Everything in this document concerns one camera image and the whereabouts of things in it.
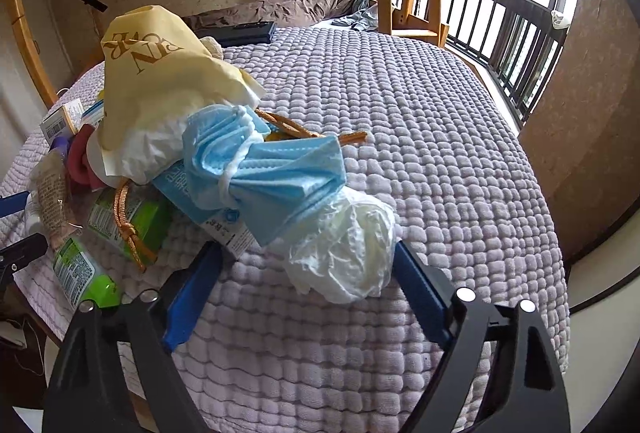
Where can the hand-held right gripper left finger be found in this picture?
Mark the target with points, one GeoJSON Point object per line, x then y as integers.
{"type": "Point", "coordinates": [185, 300]}

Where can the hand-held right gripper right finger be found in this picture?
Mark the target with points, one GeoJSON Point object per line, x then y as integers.
{"type": "Point", "coordinates": [420, 285]}

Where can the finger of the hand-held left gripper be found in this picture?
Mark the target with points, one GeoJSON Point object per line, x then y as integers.
{"type": "Point", "coordinates": [12, 204]}
{"type": "Point", "coordinates": [22, 250]}

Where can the clear snack packet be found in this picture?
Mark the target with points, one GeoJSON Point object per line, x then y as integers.
{"type": "Point", "coordinates": [50, 193]}

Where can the green labelled canister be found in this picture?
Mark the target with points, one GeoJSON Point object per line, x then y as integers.
{"type": "Point", "coordinates": [75, 263]}

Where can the purple bottle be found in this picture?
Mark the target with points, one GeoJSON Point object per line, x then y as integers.
{"type": "Point", "coordinates": [60, 145]}

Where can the white tissue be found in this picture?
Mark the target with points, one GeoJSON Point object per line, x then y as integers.
{"type": "Point", "coordinates": [345, 253]}

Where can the blue face mask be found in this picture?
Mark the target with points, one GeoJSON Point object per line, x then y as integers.
{"type": "Point", "coordinates": [280, 178]}

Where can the pink cloth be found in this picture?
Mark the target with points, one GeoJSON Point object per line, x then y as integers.
{"type": "Point", "coordinates": [80, 163]}

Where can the green flat pack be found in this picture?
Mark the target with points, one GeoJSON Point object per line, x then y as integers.
{"type": "Point", "coordinates": [145, 218]}

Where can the small white barcode box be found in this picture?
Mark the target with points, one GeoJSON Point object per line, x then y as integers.
{"type": "Point", "coordinates": [60, 120]}

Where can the light blue carton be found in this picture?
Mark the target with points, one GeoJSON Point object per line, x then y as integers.
{"type": "Point", "coordinates": [185, 193]}

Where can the lavender quilted blanket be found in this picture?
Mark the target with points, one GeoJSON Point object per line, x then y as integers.
{"type": "Point", "coordinates": [400, 138]}

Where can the yellow paper bag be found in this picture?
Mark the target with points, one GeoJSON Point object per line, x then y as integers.
{"type": "Point", "coordinates": [150, 78]}

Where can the beige crumpled paper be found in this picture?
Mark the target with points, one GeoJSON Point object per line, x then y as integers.
{"type": "Point", "coordinates": [212, 48]}

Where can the black flat case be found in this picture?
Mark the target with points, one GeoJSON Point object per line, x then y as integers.
{"type": "Point", "coordinates": [235, 33]}

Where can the grey cloth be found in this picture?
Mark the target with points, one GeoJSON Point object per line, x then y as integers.
{"type": "Point", "coordinates": [360, 18]}

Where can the dark balcony railing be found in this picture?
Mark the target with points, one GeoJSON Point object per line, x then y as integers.
{"type": "Point", "coordinates": [500, 3]}

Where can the small white cloth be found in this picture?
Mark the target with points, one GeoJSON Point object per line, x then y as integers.
{"type": "Point", "coordinates": [560, 19]}

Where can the brown duvet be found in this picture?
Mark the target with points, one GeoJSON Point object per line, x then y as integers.
{"type": "Point", "coordinates": [300, 0]}

